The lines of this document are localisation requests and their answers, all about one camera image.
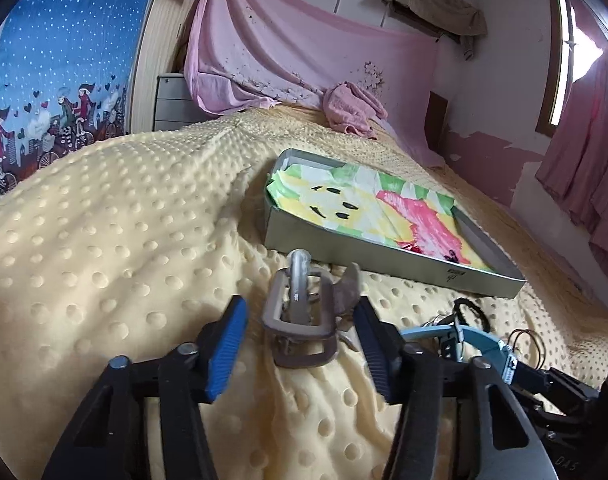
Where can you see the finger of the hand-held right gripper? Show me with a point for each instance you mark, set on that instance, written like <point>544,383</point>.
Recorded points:
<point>553,385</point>

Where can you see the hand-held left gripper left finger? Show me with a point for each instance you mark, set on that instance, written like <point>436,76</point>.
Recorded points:
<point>229,350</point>

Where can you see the blue printed wardrobe cover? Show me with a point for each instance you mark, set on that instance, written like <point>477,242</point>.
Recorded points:
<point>64,60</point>

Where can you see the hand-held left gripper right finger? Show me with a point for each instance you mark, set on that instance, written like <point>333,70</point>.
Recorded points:
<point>376,355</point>

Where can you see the cartoon printed cloth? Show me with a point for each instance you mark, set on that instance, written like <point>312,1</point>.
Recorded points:
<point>364,200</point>

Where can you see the grey drawer cabinet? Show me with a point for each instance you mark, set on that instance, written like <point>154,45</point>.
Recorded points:
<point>171,105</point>

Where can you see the grey metal tray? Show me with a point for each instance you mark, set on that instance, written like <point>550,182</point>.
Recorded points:
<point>334,250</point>

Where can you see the taupe rectangular hair clip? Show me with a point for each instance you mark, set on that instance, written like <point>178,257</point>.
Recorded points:
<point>296,329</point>

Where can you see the brown claw hair clip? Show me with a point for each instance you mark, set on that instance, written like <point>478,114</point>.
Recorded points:
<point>349,290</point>

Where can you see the wooden framed window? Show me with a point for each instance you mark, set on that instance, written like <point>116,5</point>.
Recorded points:
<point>558,60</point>

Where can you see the yellow dotted blanket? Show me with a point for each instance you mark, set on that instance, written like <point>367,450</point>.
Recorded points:
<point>134,210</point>

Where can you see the wooden wardrobe panel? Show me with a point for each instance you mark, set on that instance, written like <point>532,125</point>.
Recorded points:
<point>156,50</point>

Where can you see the pink curtain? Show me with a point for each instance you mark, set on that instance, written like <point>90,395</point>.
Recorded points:
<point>588,160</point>

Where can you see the brown draped cloth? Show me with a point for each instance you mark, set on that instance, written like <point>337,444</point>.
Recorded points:
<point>433,0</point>

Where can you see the pink hanging sheet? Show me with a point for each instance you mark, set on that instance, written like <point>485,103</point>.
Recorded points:
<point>284,45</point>

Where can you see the pink crumpled towel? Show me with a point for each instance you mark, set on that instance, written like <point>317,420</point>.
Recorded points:
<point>351,107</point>

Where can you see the blue hair clip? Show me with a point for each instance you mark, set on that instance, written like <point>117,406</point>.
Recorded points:
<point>483,342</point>

